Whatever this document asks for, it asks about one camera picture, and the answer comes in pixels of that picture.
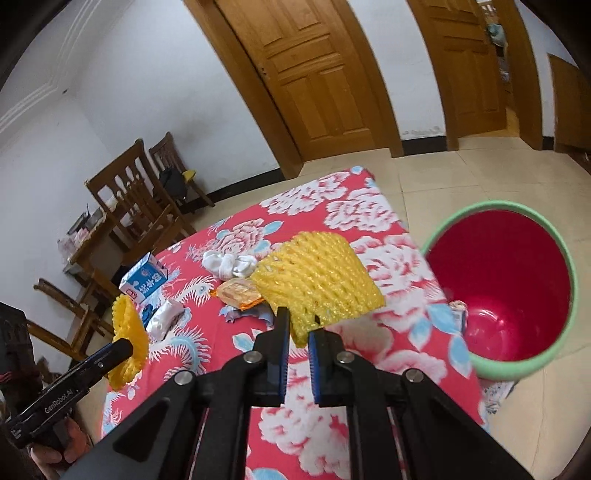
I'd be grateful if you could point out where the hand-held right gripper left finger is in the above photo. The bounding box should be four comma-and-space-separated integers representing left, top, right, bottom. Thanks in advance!
85, 307, 291, 480

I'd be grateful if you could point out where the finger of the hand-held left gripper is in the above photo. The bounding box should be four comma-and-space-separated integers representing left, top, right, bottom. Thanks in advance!
69, 338, 134, 384

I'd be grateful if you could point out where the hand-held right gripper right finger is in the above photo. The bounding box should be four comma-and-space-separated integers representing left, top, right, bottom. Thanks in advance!
308, 328, 536, 480

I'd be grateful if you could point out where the yellow foam fruit net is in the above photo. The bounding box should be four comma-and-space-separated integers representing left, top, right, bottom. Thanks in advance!
249, 231, 386, 350
108, 295, 151, 393

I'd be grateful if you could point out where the red bin with green rim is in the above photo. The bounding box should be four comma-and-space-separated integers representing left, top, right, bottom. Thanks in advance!
420, 199, 579, 381

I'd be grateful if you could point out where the person's left hand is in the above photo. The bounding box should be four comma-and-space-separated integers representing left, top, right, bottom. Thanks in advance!
28, 408, 92, 470

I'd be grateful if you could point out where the low wooden chair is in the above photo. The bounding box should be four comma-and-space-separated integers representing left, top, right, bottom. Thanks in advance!
31, 278, 114, 361

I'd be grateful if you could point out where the red floral tablecloth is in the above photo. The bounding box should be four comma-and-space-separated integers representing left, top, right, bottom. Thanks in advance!
102, 166, 488, 480

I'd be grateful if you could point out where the orange snack wrapper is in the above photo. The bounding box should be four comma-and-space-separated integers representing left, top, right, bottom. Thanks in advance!
217, 278, 267, 310

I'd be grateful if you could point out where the blue and white milk carton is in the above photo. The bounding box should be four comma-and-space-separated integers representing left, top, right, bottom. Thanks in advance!
119, 251, 168, 305

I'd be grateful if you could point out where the wooden side table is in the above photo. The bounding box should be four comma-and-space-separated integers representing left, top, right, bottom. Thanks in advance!
58, 207, 136, 308

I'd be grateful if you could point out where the white crumpled wrapper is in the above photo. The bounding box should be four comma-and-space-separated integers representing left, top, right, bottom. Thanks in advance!
202, 250, 258, 281

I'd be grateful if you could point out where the large wooden chair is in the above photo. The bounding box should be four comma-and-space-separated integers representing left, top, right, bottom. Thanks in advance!
84, 138, 198, 253

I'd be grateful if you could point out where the patterned plastic bag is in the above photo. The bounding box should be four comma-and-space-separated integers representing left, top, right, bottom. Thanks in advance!
478, 378, 516, 414

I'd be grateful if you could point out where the black bag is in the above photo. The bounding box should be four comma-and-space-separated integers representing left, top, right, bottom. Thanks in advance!
159, 168, 186, 200

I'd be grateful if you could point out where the small wooden chair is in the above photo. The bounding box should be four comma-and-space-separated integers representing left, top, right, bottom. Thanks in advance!
148, 132, 216, 214

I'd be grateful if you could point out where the closed wooden panel door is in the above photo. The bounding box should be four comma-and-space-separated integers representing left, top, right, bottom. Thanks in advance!
216, 0, 376, 149

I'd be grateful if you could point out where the open wooden panel door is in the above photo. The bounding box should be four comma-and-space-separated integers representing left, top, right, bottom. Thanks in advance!
431, 0, 507, 129

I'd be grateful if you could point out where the wooden door frame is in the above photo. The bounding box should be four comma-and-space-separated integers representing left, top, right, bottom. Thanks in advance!
406, 0, 544, 151
182, 0, 406, 182

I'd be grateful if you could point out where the wooden wall panel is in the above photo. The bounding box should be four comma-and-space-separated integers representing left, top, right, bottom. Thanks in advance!
547, 52, 591, 155

